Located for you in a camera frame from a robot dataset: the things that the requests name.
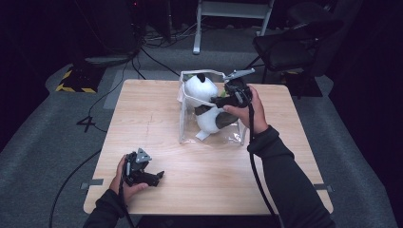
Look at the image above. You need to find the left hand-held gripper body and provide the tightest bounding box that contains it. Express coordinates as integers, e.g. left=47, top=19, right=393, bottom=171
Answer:
left=122, top=147, right=153, bottom=186

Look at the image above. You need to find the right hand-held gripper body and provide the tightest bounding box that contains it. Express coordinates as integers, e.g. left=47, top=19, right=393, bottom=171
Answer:
left=221, top=67, right=257, bottom=109

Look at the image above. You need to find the panda plush toy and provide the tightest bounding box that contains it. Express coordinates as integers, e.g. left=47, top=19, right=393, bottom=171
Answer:
left=183, top=73, right=240, bottom=142

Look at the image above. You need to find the clear plastic bag white trim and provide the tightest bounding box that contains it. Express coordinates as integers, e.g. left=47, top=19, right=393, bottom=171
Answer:
left=177, top=68, right=249, bottom=147

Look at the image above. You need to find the person's left hand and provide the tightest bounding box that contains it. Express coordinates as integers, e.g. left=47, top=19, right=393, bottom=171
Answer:
left=108, top=154, right=150, bottom=205

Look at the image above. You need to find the person's right hand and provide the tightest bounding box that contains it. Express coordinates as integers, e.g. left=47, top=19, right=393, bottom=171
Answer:
left=222, top=85, right=270, bottom=136

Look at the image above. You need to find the grey tape strip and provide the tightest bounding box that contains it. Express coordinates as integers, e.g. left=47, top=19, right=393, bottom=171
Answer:
left=79, top=178, right=106, bottom=191
left=313, top=182, right=335, bottom=194

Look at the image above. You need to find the black office chair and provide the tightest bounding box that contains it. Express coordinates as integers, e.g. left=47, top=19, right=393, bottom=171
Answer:
left=252, top=1, right=347, bottom=86

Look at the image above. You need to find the black yellow striped base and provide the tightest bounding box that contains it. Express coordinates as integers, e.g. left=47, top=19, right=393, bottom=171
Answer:
left=54, top=64, right=106, bottom=95

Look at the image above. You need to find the left hand-held gripper cable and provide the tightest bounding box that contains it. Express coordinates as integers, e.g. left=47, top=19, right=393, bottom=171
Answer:
left=118, top=184, right=137, bottom=228

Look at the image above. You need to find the hand-held gripper cable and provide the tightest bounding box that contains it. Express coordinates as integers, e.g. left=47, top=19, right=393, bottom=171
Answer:
left=118, top=184, right=137, bottom=228
left=247, top=103, right=282, bottom=224

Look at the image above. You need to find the right hand-held gripper cable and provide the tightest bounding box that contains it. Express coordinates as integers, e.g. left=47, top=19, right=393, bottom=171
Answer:
left=247, top=103, right=282, bottom=224

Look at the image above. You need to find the black floor cable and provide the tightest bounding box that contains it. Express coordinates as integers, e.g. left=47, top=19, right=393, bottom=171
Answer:
left=48, top=147, right=103, bottom=228
left=87, top=59, right=130, bottom=133

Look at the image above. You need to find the white metal table frame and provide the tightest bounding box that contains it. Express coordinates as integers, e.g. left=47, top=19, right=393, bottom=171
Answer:
left=192, top=0, right=277, bottom=56

